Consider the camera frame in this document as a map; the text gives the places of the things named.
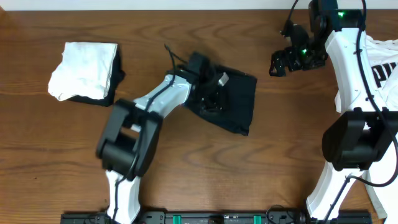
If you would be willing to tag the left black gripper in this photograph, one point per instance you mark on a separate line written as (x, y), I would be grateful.
(212, 97)

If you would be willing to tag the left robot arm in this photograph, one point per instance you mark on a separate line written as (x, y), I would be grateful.
(128, 143)

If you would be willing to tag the folded black garment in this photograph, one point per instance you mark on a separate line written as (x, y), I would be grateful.
(117, 76)

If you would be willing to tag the folded white cloth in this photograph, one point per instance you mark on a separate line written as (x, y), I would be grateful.
(85, 70)

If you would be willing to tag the white printed t-shirt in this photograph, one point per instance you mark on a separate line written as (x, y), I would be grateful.
(383, 60)

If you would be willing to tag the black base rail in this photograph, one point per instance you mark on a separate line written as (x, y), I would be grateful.
(277, 216)

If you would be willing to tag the black pants red waistband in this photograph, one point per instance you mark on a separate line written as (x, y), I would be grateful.
(241, 89)

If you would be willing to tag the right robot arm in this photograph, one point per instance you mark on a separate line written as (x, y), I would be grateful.
(366, 127)

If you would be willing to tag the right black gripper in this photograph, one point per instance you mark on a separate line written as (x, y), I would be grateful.
(289, 53)

